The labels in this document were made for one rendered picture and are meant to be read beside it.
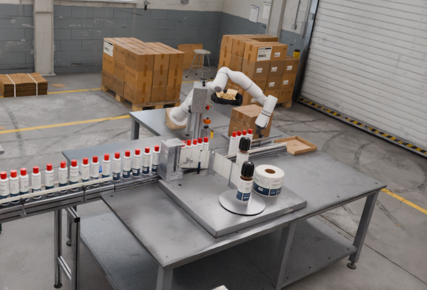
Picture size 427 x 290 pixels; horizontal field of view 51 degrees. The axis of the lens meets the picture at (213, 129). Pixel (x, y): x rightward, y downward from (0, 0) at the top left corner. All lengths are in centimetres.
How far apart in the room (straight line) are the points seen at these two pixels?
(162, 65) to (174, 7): 282
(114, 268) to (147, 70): 387
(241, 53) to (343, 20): 179
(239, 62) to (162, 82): 129
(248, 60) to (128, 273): 451
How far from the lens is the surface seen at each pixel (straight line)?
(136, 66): 659
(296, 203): 310
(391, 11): 731
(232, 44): 733
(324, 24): 799
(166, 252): 254
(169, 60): 685
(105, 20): 872
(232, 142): 353
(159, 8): 923
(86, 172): 292
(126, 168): 304
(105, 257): 346
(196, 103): 321
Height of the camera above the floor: 238
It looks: 22 degrees down
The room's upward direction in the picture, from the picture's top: 8 degrees clockwise
